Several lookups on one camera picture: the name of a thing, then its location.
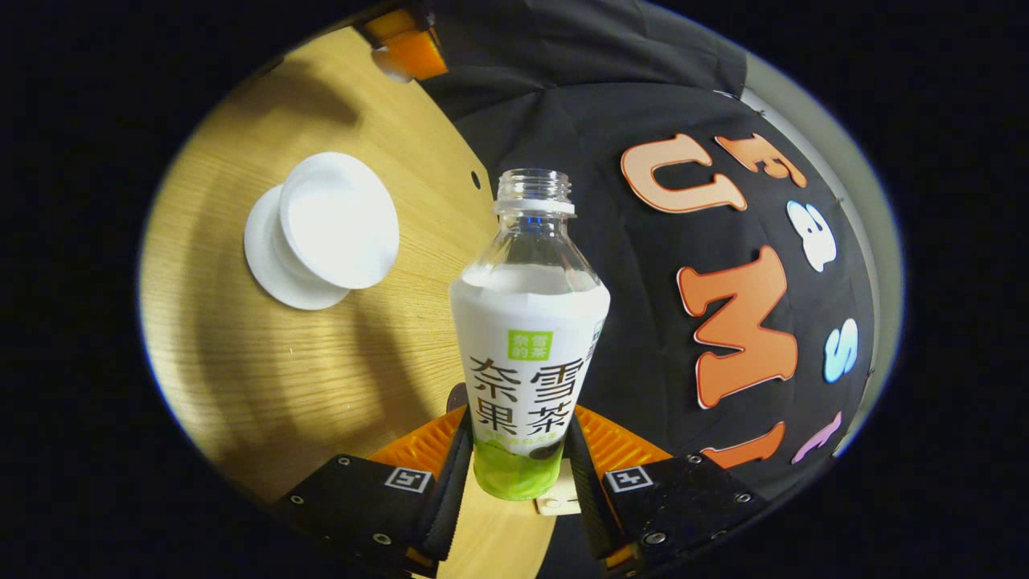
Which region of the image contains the white teacup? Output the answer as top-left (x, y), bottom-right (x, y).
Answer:
top-left (278, 151), bottom-right (400, 291)

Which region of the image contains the clear water bottle white label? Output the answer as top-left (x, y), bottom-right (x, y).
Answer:
top-left (449, 167), bottom-right (612, 502)

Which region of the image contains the white saucer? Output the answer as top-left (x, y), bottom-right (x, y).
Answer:
top-left (244, 184), bottom-right (355, 311)

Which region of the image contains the white toaster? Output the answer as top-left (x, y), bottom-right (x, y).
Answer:
top-left (535, 457), bottom-right (582, 516)

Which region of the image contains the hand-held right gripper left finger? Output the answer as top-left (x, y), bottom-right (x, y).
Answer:
top-left (269, 384), bottom-right (475, 579)

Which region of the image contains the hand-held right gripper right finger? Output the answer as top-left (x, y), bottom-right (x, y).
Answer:
top-left (563, 404), bottom-right (769, 576)

